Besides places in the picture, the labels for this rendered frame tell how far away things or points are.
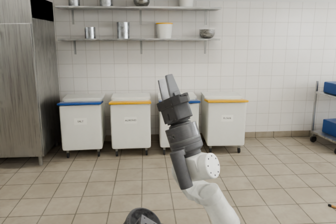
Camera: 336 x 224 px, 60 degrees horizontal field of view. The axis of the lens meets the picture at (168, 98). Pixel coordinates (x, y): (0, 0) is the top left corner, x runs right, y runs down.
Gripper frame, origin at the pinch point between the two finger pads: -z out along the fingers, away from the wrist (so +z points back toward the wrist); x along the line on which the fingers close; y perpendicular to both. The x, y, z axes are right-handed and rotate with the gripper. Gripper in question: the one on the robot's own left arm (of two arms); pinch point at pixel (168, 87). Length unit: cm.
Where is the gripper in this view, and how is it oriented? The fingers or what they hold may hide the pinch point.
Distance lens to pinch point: 80.0
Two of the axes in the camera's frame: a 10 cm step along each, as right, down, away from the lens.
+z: 3.0, 9.5, -0.7
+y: -8.5, 2.3, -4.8
